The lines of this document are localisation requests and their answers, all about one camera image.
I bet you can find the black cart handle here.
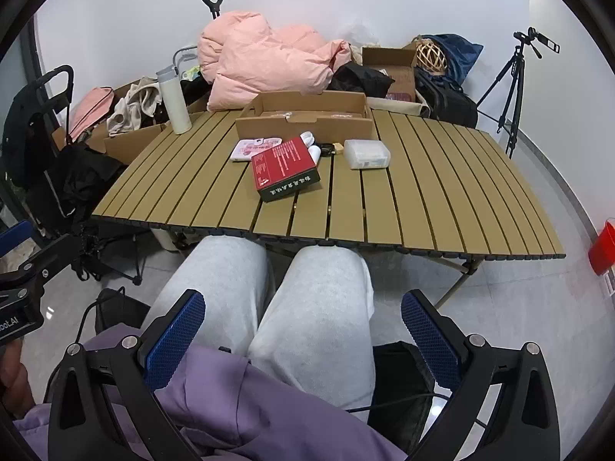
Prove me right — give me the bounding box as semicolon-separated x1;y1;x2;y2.
200;0;226;22

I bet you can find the thin black cable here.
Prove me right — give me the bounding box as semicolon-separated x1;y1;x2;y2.
346;391;452;414

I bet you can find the person's left hand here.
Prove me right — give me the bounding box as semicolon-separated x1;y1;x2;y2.
0;345;37;420

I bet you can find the purple jacket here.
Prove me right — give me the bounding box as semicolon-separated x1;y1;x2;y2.
12;324;409;461

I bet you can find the woven bamboo ball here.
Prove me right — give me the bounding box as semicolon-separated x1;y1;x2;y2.
414;41;447;76

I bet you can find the pink down jacket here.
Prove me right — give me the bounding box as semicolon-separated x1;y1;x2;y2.
198;10;354;111

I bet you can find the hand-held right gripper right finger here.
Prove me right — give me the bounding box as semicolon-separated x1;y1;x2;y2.
400;289;563;461

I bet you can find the person's right leg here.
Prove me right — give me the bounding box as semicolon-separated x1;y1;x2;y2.
247;245;378;411

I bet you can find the pink floral pouch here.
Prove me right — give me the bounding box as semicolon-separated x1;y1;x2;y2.
229;137;284;163

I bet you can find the black floor bag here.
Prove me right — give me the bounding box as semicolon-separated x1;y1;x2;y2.
372;341;440;452

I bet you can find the black cloth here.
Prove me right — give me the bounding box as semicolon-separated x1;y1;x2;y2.
45;144;130;224

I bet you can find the open cardboard box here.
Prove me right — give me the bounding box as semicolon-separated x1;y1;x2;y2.
361;41;431;104

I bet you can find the person's leg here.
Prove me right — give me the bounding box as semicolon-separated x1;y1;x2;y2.
247;245;378;411
144;235;274;361

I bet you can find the beige cloth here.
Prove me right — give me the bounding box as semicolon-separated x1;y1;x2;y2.
106;81;164;136

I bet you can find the pink backpack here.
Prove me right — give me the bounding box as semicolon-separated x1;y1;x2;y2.
67;86;116;142

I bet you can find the red container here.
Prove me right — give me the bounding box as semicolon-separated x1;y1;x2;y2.
588;218;615;277

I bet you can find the white plastic packet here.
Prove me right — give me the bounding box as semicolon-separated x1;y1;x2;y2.
343;139;391;170

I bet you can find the white cylinder post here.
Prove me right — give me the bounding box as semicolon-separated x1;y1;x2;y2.
156;65;193;135

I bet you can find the black jacket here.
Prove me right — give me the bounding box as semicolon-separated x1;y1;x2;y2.
329;61;395;99

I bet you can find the black folding chair frame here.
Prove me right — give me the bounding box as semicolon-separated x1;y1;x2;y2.
72;228;147;286

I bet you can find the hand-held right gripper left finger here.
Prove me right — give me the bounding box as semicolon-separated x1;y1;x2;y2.
47;289;207;461

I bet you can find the red box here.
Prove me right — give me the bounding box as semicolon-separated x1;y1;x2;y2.
250;137;321;202

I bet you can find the large cardboard box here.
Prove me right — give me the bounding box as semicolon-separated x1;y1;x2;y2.
86;81;212;166

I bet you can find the black tripod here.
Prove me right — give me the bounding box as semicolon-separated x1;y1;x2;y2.
475;26;561;157

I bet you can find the black suitcase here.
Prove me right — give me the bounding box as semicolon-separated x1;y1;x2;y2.
414;70;479;128

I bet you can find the black folding wagon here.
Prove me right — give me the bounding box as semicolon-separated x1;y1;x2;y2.
0;65;75;190

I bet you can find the person's left leg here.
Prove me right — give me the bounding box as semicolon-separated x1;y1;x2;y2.
144;235;274;361

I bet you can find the dark cloth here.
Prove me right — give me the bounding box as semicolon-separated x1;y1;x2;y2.
180;76;213;109

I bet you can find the shallow cardboard box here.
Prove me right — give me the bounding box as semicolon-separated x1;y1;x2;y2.
234;90;376;143

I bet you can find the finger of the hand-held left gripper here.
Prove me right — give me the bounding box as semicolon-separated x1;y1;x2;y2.
0;233;86;295
0;221;30;259

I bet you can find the blue cloth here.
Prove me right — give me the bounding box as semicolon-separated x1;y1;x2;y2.
418;33;484;90

